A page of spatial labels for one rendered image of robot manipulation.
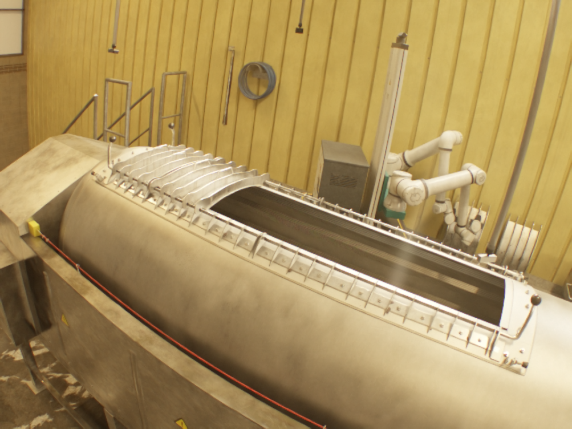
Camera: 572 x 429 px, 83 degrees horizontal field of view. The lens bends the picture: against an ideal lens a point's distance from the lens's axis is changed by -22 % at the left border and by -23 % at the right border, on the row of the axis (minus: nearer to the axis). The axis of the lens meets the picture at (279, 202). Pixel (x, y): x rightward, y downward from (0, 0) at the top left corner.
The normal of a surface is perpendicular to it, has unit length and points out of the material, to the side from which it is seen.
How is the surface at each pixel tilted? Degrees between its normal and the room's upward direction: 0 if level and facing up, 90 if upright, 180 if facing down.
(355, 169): 90
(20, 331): 90
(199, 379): 1
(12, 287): 90
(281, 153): 90
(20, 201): 21
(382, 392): 57
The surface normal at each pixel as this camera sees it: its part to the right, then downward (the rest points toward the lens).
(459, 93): -0.53, 0.27
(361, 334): -0.26, -0.48
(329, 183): -0.07, 0.39
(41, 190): -0.06, -0.75
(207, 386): 0.15, -0.91
